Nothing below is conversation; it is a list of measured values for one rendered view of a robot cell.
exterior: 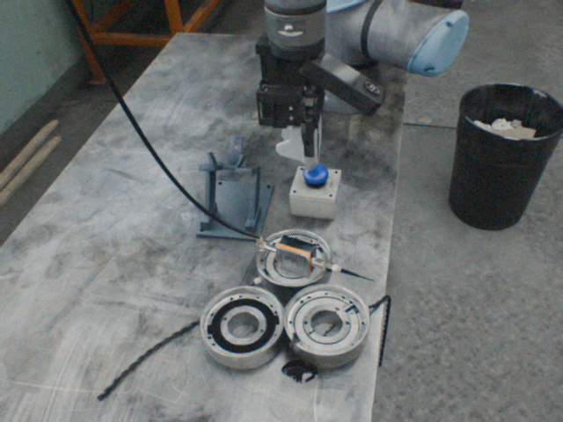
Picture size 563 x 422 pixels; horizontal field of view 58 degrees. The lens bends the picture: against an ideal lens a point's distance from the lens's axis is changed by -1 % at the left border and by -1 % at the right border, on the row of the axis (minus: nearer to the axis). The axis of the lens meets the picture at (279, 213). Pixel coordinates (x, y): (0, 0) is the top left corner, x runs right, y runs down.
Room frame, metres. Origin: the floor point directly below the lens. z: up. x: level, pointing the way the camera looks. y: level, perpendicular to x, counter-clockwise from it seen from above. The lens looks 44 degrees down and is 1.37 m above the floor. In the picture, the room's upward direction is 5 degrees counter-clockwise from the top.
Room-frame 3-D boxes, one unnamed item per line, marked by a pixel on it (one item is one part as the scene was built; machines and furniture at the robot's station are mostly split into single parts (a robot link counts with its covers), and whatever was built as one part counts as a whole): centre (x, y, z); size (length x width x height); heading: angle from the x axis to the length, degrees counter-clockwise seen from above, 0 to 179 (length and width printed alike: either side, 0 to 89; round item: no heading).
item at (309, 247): (0.45, -0.04, 0.85); 0.17 x 0.02 x 0.04; 61
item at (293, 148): (0.60, -0.03, 0.92); 0.06 x 0.03 x 0.09; 74
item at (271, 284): (0.47, -0.02, 0.82); 0.10 x 0.10 x 0.04
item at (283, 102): (0.62, -0.03, 1.02); 0.09 x 0.08 x 0.12; 74
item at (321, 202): (0.62, -0.06, 0.82); 0.08 x 0.07 x 0.05; 164
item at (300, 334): (0.36, -0.05, 0.82); 0.08 x 0.08 x 0.02
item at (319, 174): (0.61, -0.06, 0.84); 0.04 x 0.04 x 0.05
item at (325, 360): (0.36, -0.05, 0.82); 0.10 x 0.10 x 0.04
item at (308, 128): (0.59, -0.05, 0.96); 0.05 x 0.02 x 0.09; 164
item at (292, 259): (0.45, -0.01, 0.85); 0.05 x 0.02 x 0.04; 61
